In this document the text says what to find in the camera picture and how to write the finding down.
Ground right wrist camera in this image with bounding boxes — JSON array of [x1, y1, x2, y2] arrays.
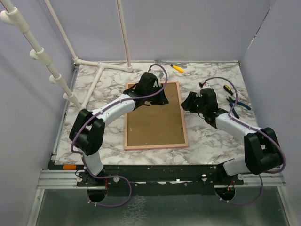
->
[[196, 89, 202, 97]]

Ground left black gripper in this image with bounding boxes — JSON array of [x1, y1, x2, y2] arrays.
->
[[145, 84, 169, 105]]

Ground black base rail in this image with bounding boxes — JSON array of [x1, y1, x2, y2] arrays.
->
[[77, 165, 244, 196]]

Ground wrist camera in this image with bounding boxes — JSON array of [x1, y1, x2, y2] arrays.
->
[[196, 89, 202, 97], [153, 74, 165, 88]]

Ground purple cable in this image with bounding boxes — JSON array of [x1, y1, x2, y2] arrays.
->
[[70, 63, 168, 208], [202, 76, 287, 205]]

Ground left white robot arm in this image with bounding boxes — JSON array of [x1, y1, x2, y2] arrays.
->
[[69, 72, 168, 186]]

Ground black yellow screwdriver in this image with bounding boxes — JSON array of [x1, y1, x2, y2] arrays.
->
[[223, 85, 234, 96]]

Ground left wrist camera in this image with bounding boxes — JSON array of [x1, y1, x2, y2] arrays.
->
[[153, 74, 165, 88]]

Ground yellow handled screwdriver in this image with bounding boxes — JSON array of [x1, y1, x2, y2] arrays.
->
[[170, 64, 184, 73]]

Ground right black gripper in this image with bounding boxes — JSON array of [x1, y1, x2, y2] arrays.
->
[[181, 91, 207, 114]]

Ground silver wrench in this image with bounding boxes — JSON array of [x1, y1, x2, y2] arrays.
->
[[154, 60, 187, 69]]

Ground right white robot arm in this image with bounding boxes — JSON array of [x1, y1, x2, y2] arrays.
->
[[181, 88, 285, 184]]

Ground pink picture frame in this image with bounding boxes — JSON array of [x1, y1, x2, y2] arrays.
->
[[124, 81, 189, 151]]

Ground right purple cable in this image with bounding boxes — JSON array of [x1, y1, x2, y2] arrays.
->
[[202, 76, 287, 205]]

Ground blue handled pliers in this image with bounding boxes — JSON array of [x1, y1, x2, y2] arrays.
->
[[226, 97, 251, 119]]

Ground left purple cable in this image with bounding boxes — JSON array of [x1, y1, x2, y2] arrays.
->
[[70, 63, 168, 208]]

